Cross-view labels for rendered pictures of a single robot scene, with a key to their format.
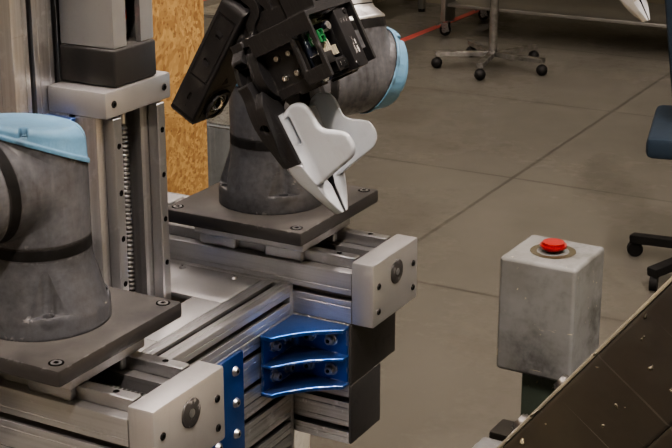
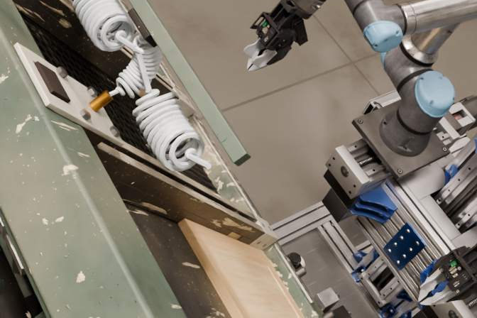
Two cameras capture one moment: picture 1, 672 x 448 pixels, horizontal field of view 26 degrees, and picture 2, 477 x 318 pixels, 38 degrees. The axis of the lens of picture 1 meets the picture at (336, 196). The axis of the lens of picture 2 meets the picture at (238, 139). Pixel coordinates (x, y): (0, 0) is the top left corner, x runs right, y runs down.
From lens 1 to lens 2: 1.97 m
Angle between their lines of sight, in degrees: 82
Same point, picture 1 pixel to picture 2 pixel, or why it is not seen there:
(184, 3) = not seen: outside the picture
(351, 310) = not seen: hidden behind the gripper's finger
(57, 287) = (390, 121)
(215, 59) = not seen: hidden behind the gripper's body
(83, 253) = (402, 126)
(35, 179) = (407, 89)
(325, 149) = (250, 47)
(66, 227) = (403, 112)
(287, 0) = (275, 13)
